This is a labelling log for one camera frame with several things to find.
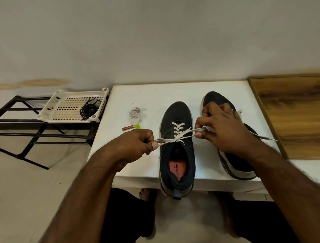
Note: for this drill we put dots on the person's right hand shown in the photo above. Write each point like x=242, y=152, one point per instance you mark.
x=225, y=130

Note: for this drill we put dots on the white perforated plastic tray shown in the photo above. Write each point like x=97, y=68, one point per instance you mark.
x=62, y=107

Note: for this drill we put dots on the crumpled white paper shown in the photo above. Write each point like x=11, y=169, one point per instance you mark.
x=135, y=115

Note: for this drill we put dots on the wooden board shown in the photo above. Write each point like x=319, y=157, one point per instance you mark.
x=295, y=112

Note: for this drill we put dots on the grey shoelace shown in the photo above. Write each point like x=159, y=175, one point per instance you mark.
x=267, y=137

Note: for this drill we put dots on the small red stick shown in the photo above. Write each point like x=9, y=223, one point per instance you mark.
x=127, y=128

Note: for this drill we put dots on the black shoelace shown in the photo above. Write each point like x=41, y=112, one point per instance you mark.
x=87, y=112
x=94, y=104

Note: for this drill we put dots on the dark sneaker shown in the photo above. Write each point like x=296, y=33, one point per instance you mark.
x=176, y=111
x=235, y=162

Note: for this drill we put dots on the green marker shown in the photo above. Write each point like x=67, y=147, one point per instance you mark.
x=137, y=126

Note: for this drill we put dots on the person's left hand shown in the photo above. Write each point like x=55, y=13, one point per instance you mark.
x=131, y=146

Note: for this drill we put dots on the person's right forearm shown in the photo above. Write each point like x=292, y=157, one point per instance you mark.
x=290, y=195

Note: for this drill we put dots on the black metal rack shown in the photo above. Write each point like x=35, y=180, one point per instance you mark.
x=37, y=132

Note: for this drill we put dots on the person's left forearm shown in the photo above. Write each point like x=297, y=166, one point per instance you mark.
x=80, y=205

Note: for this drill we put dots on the person's bare foot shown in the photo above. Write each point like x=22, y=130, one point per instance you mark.
x=146, y=194

